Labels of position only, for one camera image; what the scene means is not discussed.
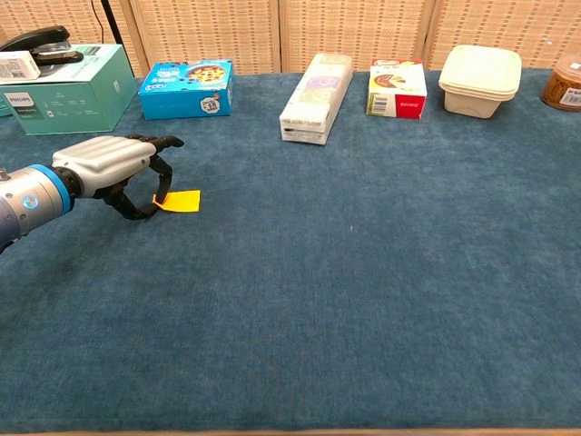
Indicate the cream square lidded container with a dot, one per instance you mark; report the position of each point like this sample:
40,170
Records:
481,79

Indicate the teal Philips box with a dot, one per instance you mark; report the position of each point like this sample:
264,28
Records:
68,95

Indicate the black stapler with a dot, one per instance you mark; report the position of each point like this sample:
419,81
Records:
43,45

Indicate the blue table cloth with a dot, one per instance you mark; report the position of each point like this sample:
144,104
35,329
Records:
290,281

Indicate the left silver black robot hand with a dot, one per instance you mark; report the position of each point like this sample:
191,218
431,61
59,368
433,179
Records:
102,163

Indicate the blue cookie box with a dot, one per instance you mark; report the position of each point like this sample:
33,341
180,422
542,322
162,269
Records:
186,91

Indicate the black stand pole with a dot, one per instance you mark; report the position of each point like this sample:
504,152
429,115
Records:
113,27

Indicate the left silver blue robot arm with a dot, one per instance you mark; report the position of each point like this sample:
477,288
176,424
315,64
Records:
29,200

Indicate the red yellow food box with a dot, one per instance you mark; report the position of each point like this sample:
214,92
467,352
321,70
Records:
397,91

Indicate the clear jar with brown contents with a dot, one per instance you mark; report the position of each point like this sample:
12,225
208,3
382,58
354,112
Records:
563,84

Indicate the small white barcode box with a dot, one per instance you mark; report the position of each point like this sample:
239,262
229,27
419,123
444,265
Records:
17,67

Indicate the yellow plastic piece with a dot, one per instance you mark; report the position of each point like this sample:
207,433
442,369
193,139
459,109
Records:
181,201

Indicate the woven bamboo folding screen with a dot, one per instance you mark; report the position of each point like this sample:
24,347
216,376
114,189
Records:
290,32

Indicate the long white clear box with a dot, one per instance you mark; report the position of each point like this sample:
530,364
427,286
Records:
315,97

